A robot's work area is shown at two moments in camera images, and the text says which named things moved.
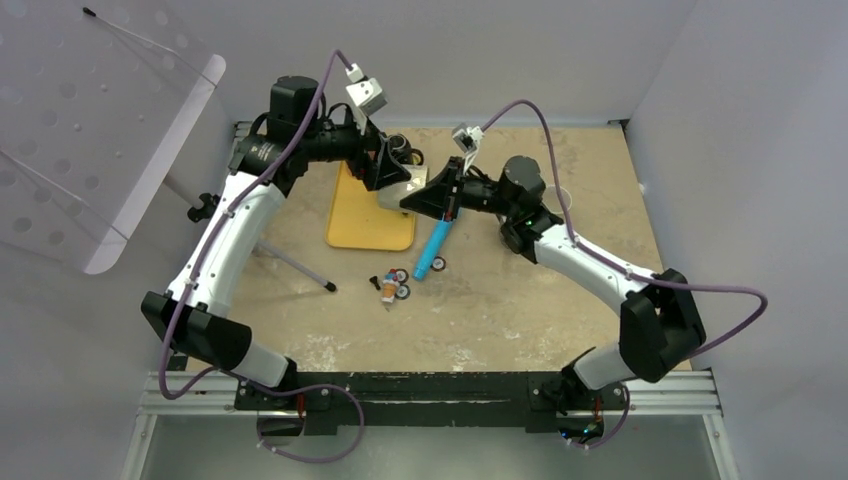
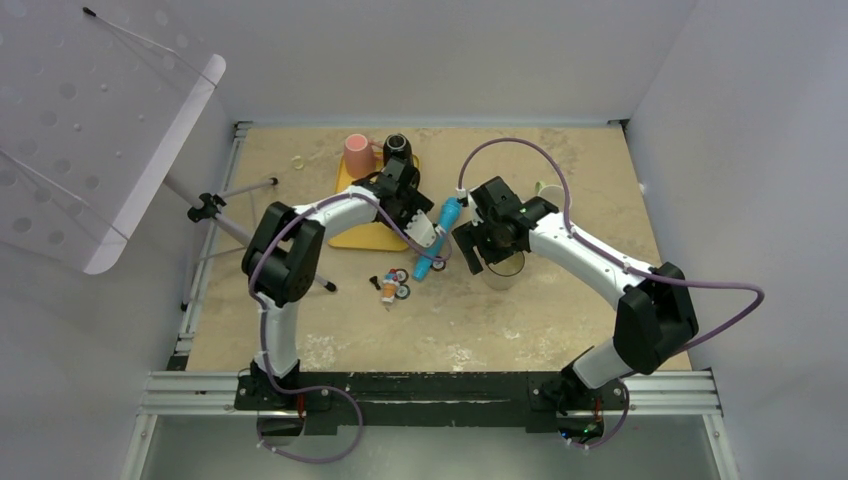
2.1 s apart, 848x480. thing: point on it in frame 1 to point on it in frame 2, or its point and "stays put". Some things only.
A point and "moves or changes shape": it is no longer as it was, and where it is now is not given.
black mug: x=401 y=149 stays put
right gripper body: x=473 y=193 to x=481 y=232
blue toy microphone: x=433 y=249 stays put
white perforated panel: x=99 y=102 stays put
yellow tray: x=356 y=220 stays put
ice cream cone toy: x=390 y=283 stays put
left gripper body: x=350 y=148 to x=409 y=203
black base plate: x=321 y=400 stays put
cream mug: x=390 y=198 moves or changes shape
